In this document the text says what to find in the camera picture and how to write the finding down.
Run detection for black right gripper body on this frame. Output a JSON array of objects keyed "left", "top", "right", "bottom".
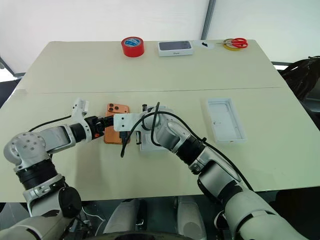
[{"left": 118, "top": 130, "right": 141, "bottom": 146}]

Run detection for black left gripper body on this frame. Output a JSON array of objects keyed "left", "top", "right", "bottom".
[{"left": 86, "top": 115, "right": 105, "bottom": 141}]

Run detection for closed white phone box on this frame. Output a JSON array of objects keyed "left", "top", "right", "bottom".
[{"left": 157, "top": 39, "right": 196, "bottom": 58}]

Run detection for white phone box base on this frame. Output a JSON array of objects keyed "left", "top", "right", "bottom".
[{"left": 206, "top": 97, "right": 249, "bottom": 145}]

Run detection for orange smartphone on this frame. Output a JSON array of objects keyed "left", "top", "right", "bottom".
[{"left": 103, "top": 102, "right": 132, "bottom": 145}]

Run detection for red tape roll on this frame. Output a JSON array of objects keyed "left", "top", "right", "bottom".
[{"left": 120, "top": 36, "right": 146, "bottom": 59}]

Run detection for white rounded robot leg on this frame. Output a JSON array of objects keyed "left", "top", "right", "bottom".
[
  {"left": 176, "top": 196, "right": 208, "bottom": 240},
  {"left": 102, "top": 198, "right": 141, "bottom": 236}
]

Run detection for white round disc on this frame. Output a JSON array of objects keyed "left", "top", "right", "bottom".
[{"left": 194, "top": 39, "right": 216, "bottom": 51}]

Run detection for yellow tape roll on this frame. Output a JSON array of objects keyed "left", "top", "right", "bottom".
[{"left": 222, "top": 38, "right": 243, "bottom": 52}]

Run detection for grey vertical pole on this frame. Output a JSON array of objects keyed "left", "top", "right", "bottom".
[{"left": 199, "top": 0, "right": 217, "bottom": 41}]

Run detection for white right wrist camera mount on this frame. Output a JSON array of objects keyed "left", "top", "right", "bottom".
[{"left": 113, "top": 112, "right": 151, "bottom": 133}]

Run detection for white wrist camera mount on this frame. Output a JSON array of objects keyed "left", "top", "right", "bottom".
[
  {"left": 113, "top": 112, "right": 151, "bottom": 133},
  {"left": 71, "top": 97, "right": 91, "bottom": 126}
]

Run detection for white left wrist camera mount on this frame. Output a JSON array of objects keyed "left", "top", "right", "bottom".
[{"left": 71, "top": 97, "right": 91, "bottom": 126}]

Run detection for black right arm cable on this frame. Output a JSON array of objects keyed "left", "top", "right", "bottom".
[{"left": 120, "top": 101, "right": 254, "bottom": 192}]

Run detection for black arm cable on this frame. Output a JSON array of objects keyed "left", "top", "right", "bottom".
[
  {"left": 120, "top": 101, "right": 254, "bottom": 192},
  {"left": 27, "top": 114, "right": 74, "bottom": 133}
]

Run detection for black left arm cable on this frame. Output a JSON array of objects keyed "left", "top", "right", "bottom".
[{"left": 27, "top": 114, "right": 74, "bottom": 133}]

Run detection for grey frame bar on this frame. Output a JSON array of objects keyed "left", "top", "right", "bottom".
[{"left": 0, "top": 55, "right": 26, "bottom": 79}]

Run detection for red handled scissors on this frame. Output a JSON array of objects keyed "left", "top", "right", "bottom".
[{"left": 215, "top": 37, "right": 249, "bottom": 49}]

